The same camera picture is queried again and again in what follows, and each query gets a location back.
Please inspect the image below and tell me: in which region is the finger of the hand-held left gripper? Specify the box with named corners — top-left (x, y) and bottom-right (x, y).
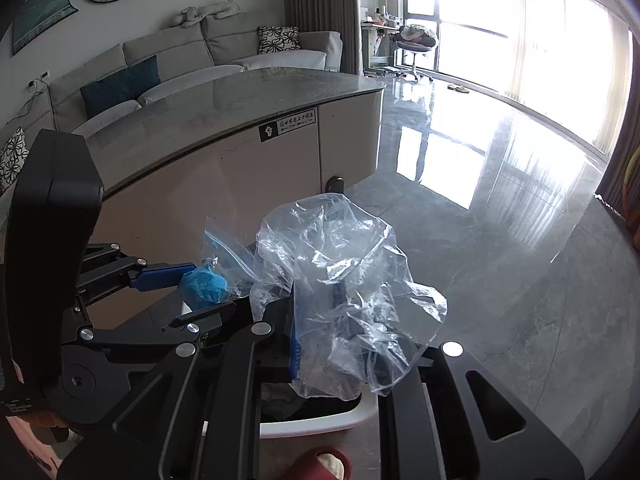
top-left (62, 302), bottom-right (236, 361)
top-left (75, 242), bottom-right (198, 306)

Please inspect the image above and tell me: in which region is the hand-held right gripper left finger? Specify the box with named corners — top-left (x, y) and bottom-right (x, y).
top-left (56, 297), bottom-right (303, 480)

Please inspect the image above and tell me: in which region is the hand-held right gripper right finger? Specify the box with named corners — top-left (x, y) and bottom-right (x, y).
top-left (370, 341), bottom-right (586, 480)

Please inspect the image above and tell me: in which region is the blue wrapper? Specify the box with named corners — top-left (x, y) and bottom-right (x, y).
top-left (177, 217), bottom-right (257, 311)

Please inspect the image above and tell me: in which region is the white trash bin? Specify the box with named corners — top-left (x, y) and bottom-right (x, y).
top-left (177, 300), bottom-right (378, 439)

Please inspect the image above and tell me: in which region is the clear plastic bag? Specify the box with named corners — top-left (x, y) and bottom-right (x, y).
top-left (250, 192), bottom-right (447, 401)

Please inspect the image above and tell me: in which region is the floral black white cushion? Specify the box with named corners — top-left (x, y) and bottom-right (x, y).
top-left (0, 126), bottom-right (30, 193)
top-left (257, 26), bottom-right (301, 56)

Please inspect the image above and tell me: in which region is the red slipper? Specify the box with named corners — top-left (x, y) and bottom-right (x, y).
top-left (281, 446), bottom-right (352, 480)

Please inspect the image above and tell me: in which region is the beige table with grey top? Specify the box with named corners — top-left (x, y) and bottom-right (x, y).
top-left (65, 66), bottom-right (387, 331)

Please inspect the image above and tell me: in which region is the teal cushion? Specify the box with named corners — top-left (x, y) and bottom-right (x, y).
top-left (80, 55), bottom-right (162, 118)

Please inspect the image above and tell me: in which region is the black table label sticker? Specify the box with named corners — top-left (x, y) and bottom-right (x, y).
top-left (259, 109), bottom-right (317, 142)

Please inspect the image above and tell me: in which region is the light grey sofa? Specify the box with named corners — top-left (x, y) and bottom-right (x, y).
top-left (0, 11), bottom-right (343, 196)

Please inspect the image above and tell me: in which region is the grey knot plush cushion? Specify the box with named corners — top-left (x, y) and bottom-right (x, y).
top-left (172, 0), bottom-right (240, 28)

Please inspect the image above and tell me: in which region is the grey brown curtain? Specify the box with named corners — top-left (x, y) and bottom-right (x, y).
top-left (281, 0), bottom-right (363, 76)

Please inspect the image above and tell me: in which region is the white desk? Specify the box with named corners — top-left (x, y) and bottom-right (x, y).
top-left (361, 7), bottom-right (406, 71)

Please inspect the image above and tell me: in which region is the office chair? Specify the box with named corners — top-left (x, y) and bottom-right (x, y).
top-left (391, 22), bottom-right (441, 82)

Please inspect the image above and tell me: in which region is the dark striped curtain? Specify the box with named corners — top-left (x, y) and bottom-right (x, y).
top-left (595, 35), bottom-right (640, 221)

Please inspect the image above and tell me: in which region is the black framed window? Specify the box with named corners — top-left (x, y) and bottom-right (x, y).
top-left (405, 0), bottom-right (511, 93)

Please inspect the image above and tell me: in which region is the clothes pile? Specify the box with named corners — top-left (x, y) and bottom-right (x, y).
top-left (400, 23), bottom-right (437, 43)

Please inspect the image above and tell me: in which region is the white sheer curtain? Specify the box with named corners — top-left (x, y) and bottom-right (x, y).
top-left (505, 0), bottom-right (633, 161)

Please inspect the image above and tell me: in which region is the curved blue wall painting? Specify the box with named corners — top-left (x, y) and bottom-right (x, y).
top-left (11, 0), bottom-right (81, 56)

